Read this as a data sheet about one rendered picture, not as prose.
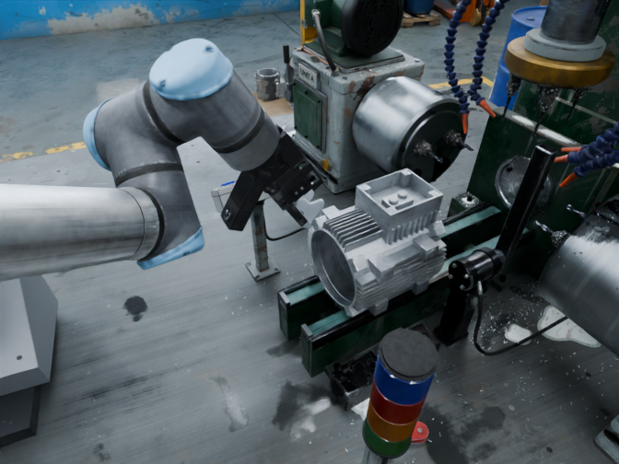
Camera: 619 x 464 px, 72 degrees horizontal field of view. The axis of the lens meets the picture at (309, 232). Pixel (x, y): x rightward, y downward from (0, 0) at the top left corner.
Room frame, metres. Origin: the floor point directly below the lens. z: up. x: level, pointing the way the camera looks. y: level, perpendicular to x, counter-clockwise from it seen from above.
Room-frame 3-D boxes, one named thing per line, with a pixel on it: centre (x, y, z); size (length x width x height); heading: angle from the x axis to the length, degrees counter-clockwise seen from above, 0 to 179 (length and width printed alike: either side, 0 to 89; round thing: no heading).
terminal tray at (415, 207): (0.62, -0.16, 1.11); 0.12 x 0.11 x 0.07; 120
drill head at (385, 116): (1.08, -0.24, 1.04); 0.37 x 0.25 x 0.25; 30
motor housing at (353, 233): (0.60, -0.13, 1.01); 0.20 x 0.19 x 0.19; 120
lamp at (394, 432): (0.24, -0.10, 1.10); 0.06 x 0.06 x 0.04
